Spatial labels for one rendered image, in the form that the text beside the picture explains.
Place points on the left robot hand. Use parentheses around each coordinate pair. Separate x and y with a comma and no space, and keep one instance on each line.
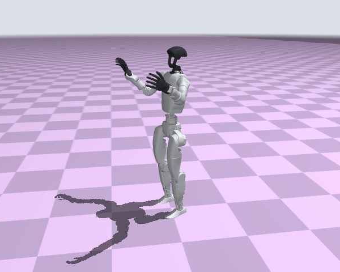
(160,84)

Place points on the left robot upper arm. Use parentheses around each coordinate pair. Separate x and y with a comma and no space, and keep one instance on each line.
(183,85)

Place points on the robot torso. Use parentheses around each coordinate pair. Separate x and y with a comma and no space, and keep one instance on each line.
(169,106)

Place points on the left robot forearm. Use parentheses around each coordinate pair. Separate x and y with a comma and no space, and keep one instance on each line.
(176,95)

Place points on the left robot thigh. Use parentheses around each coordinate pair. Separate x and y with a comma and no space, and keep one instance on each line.
(173,153)

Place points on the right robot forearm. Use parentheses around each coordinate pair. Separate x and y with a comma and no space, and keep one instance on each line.
(136,81)

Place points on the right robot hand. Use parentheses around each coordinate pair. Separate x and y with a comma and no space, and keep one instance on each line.
(124,66)

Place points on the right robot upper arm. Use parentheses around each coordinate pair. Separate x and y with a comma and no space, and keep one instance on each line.
(150,91)

